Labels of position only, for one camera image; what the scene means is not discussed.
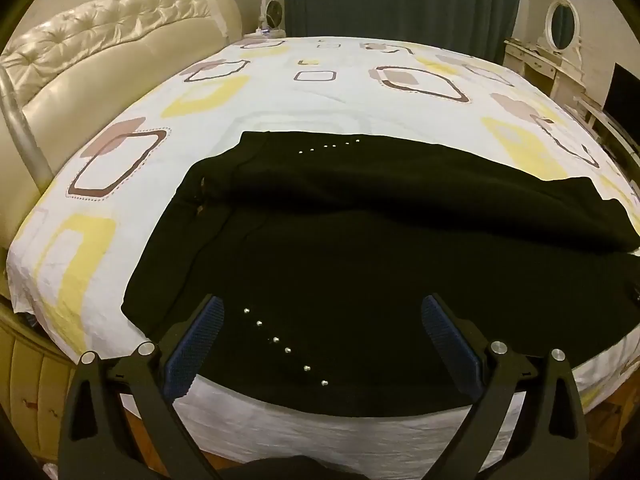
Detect dark green curtain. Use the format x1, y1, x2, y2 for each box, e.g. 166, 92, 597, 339
284, 0, 520, 63

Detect small white desk fan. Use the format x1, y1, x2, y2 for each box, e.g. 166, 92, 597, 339
245, 0, 286, 39

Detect white dressing table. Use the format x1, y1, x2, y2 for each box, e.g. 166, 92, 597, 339
503, 39, 586, 106

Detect white tv console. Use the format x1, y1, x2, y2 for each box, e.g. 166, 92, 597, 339
573, 96, 639, 164

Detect white oval vanity mirror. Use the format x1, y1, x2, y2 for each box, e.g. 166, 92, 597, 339
544, 0, 582, 54

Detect cream tufted leather headboard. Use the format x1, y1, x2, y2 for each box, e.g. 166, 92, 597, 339
0, 0, 245, 299

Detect black studded pants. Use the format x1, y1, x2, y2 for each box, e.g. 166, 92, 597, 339
122, 132, 639, 417

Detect black flat television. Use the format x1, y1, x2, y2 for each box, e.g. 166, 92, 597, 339
603, 64, 640, 139

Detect patterned white bed sheet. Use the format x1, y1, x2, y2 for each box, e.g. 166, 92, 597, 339
5, 34, 640, 480

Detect cream wooden bed frame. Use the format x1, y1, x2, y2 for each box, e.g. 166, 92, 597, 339
1, 298, 75, 463

